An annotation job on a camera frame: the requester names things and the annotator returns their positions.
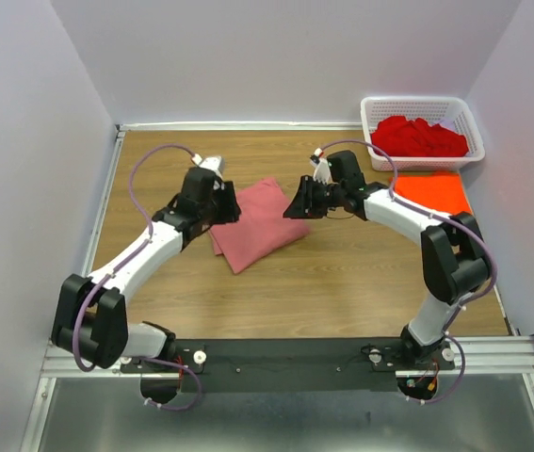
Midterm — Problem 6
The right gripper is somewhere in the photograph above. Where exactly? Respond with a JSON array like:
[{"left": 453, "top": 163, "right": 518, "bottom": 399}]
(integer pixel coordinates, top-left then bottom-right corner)
[{"left": 281, "top": 175, "right": 344, "bottom": 220}]

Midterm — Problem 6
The pink t-shirt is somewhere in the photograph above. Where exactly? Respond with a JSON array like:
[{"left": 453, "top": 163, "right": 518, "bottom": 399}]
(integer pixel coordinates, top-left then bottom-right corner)
[{"left": 209, "top": 177, "right": 310, "bottom": 274}]

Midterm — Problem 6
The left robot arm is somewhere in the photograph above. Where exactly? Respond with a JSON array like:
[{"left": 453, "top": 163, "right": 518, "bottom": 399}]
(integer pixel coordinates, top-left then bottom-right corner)
[{"left": 51, "top": 167, "right": 241, "bottom": 372}]

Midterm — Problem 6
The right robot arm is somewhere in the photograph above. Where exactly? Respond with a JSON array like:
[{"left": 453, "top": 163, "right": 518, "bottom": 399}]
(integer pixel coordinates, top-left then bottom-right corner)
[{"left": 283, "top": 149, "right": 496, "bottom": 369}]

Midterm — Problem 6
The red t-shirt in basket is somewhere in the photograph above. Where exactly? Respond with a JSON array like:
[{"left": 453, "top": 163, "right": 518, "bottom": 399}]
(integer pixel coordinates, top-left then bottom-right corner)
[{"left": 371, "top": 116, "right": 469, "bottom": 158}]

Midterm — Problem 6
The folded orange t-shirt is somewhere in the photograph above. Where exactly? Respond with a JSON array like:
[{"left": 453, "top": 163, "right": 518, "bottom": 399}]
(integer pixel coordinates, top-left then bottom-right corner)
[{"left": 395, "top": 171, "right": 472, "bottom": 214}]

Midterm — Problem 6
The lavender garment in basket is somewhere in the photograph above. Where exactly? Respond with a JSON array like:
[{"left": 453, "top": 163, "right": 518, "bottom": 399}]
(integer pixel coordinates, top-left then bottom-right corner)
[{"left": 439, "top": 120, "right": 456, "bottom": 131}]

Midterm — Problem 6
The white plastic laundry basket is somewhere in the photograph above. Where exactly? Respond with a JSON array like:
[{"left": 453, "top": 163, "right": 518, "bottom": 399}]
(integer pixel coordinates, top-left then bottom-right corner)
[{"left": 360, "top": 95, "right": 485, "bottom": 172}]

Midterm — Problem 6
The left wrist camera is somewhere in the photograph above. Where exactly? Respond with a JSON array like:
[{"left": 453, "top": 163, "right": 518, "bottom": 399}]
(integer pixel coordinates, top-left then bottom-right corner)
[{"left": 191, "top": 153, "right": 225, "bottom": 178}]

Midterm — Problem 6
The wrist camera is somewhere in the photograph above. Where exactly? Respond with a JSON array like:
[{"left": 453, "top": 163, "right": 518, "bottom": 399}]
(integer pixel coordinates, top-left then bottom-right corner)
[
  {"left": 310, "top": 148, "right": 332, "bottom": 185},
  {"left": 191, "top": 153, "right": 225, "bottom": 178}
]

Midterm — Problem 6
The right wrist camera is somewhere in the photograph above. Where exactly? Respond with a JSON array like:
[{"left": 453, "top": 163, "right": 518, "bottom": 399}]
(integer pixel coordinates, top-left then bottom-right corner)
[{"left": 310, "top": 148, "right": 332, "bottom": 185}]

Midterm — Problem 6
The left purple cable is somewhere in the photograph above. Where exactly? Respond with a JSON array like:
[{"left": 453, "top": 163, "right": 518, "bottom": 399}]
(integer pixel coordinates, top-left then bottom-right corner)
[{"left": 72, "top": 143, "right": 202, "bottom": 411}]

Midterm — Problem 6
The purple cable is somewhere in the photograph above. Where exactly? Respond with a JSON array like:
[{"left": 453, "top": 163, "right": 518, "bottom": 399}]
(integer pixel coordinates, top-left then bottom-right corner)
[
  {"left": 72, "top": 143, "right": 202, "bottom": 411},
  {"left": 316, "top": 138, "right": 499, "bottom": 405}
]

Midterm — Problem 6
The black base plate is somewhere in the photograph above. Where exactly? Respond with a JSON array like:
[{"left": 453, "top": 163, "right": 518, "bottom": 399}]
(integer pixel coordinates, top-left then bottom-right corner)
[{"left": 120, "top": 337, "right": 459, "bottom": 395}]

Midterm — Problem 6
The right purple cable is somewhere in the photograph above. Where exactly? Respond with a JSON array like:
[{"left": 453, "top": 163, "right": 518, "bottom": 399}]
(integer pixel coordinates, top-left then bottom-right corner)
[{"left": 316, "top": 138, "right": 499, "bottom": 405}]

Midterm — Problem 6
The aluminium front rail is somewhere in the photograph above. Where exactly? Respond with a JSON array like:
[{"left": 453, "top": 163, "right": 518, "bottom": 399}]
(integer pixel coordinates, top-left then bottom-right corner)
[{"left": 40, "top": 335, "right": 534, "bottom": 379}]

